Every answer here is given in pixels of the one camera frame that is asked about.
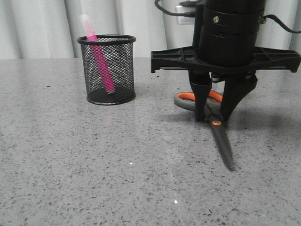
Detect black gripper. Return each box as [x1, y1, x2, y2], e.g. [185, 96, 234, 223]
[151, 46, 301, 121]

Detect black mesh pen holder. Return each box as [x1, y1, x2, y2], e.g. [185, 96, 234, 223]
[77, 34, 136, 105]

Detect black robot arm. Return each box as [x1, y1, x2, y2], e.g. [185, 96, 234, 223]
[151, 0, 301, 121]

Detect black cable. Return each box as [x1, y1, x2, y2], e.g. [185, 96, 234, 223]
[258, 14, 301, 33]

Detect grey orange scissors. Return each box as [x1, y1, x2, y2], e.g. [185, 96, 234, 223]
[174, 90, 236, 171]

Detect grey curtain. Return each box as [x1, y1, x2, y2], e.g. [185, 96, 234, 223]
[0, 0, 301, 60]

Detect pink highlighter pen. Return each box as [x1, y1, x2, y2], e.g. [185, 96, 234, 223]
[80, 14, 115, 94]

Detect silver camera box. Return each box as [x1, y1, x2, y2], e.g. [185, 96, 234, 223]
[174, 5, 196, 25]

